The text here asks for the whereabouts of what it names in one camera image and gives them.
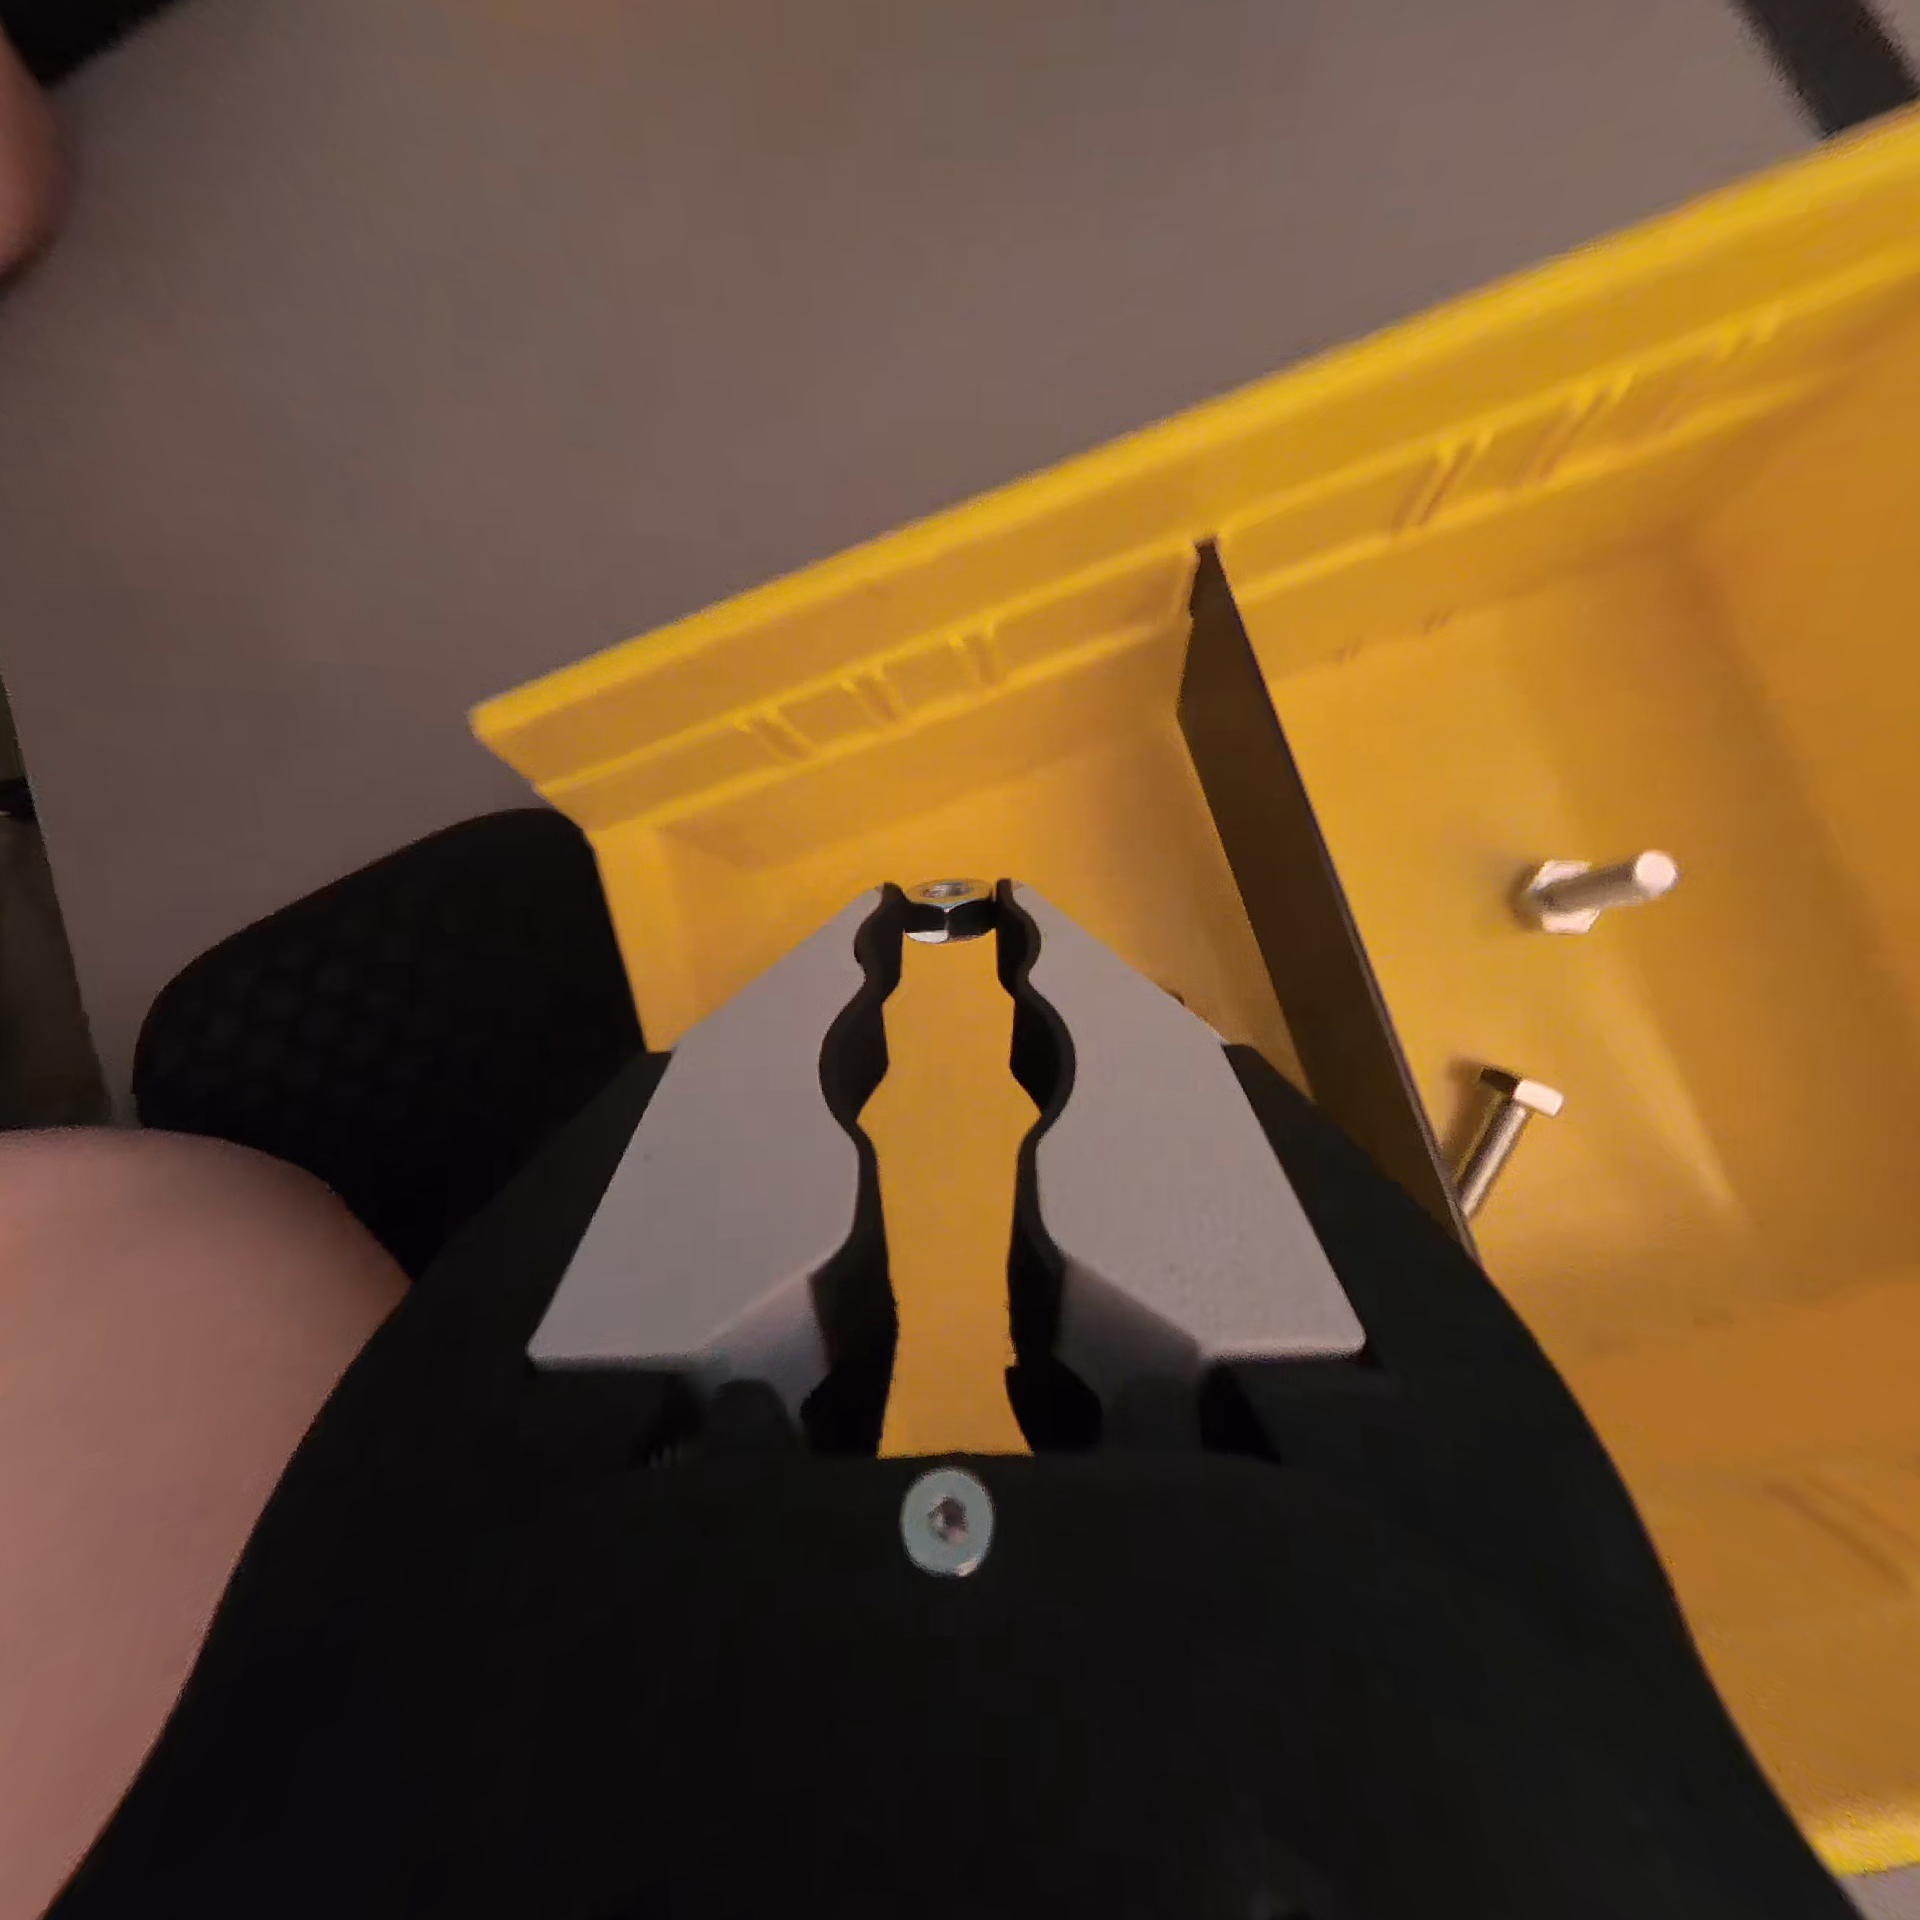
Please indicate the steel hex bolt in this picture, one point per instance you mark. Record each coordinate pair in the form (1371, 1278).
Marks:
(1499, 1132)
(1597, 888)

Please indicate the yellow plastic bin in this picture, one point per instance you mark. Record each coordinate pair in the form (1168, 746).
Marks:
(1651, 676)

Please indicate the person's right forearm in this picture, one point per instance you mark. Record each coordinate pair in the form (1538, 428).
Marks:
(136, 1426)

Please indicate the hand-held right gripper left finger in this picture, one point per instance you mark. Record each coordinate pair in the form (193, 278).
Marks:
(704, 1202)

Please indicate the steel hex nut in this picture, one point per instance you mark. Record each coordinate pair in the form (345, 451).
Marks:
(944, 908)

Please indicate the black bin divider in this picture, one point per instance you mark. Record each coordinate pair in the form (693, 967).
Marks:
(1289, 902)

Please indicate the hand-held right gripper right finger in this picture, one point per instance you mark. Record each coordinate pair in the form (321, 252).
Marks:
(1185, 1202)

